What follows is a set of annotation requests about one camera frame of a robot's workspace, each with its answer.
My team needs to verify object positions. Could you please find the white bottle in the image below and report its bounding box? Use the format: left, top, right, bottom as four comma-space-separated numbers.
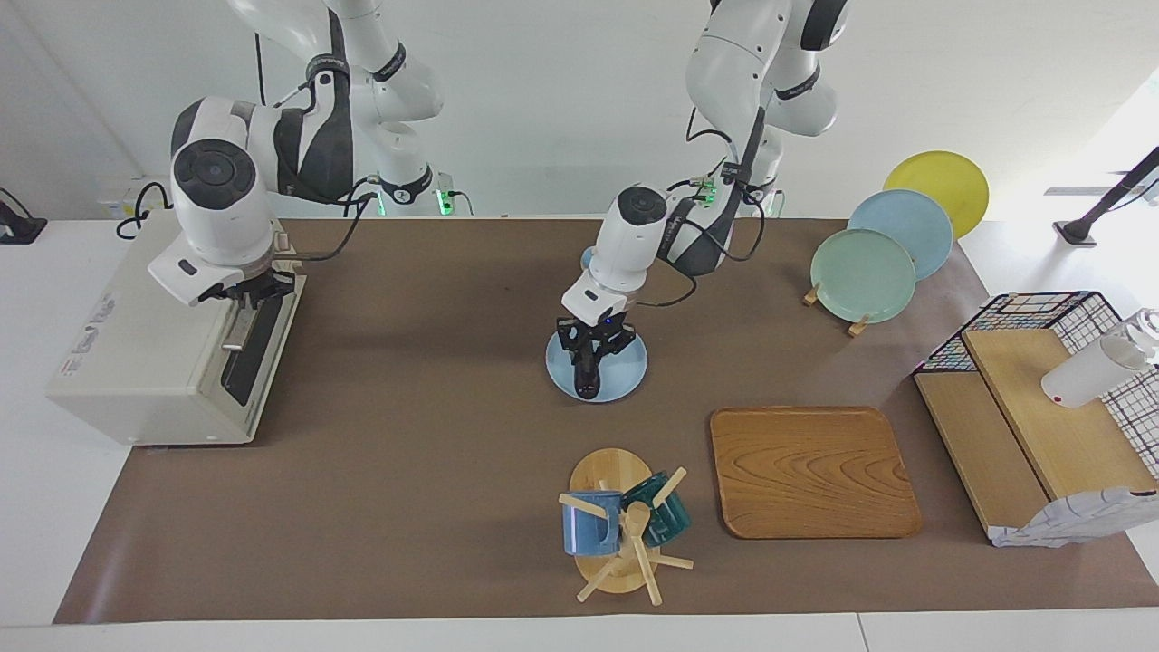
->
1040, 308, 1159, 409

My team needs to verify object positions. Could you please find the oven glass door with handle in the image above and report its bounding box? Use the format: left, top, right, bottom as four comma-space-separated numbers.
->
220, 270, 307, 408

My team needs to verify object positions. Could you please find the light blue plate on rack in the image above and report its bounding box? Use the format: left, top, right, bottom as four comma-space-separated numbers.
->
848, 189, 954, 282

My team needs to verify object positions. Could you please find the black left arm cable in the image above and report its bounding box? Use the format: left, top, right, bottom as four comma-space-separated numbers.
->
629, 109, 771, 311

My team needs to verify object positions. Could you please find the black stand base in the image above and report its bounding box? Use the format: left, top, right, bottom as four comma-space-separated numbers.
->
0, 187, 48, 245

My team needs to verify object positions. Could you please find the black coiled cable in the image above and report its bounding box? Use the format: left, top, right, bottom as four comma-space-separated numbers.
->
115, 181, 177, 242

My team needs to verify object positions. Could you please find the light blue plate holding eggplant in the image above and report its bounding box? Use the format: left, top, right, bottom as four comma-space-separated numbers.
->
545, 328, 649, 404

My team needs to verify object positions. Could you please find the yellow plate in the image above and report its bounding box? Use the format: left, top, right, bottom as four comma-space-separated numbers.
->
883, 150, 991, 240

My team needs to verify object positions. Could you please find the black angled stand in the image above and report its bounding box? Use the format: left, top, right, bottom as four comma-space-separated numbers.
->
1053, 147, 1159, 247

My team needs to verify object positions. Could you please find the wooden serving tray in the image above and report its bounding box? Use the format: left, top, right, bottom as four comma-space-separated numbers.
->
709, 406, 923, 541

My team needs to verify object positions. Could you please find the blue mug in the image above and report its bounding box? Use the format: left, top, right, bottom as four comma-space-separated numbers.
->
561, 490, 626, 557

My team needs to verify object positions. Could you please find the dark green mug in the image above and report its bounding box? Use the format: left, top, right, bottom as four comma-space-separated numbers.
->
621, 471, 693, 548

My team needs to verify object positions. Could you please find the white wall socket box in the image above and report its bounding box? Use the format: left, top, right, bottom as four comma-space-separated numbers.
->
98, 175, 173, 223

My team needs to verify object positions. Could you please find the wooden two-step shelf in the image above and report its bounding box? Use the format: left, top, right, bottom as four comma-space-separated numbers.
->
915, 328, 1159, 537

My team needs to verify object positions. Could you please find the wire and wood shelf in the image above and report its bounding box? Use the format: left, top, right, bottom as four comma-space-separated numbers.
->
913, 290, 1159, 550

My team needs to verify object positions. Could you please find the dark purple eggplant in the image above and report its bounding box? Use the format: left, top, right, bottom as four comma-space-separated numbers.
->
569, 349, 606, 401

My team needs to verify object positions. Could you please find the brown table mat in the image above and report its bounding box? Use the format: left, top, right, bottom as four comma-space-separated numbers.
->
53, 217, 1159, 626

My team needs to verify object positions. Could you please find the wooden plate rack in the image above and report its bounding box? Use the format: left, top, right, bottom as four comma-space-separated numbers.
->
802, 283, 884, 338

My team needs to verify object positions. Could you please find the mint green plate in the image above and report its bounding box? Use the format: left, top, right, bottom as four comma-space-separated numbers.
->
809, 228, 917, 324

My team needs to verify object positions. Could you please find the wooden mug tree stand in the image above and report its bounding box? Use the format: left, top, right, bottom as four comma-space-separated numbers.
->
557, 447, 695, 606

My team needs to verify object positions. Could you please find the beige toaster oven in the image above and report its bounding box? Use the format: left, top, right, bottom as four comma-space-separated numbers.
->
45, 208, 307, 446

